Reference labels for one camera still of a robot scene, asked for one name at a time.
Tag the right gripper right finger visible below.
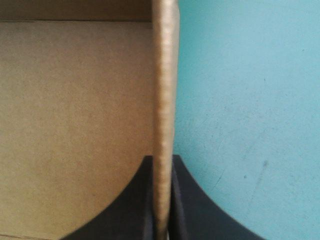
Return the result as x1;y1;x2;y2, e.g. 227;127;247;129
166;154;266;240

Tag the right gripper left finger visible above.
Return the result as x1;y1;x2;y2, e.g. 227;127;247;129
62;155;155;240

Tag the brown cardboard box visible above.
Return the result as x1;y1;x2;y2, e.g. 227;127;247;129
0;0;181;240

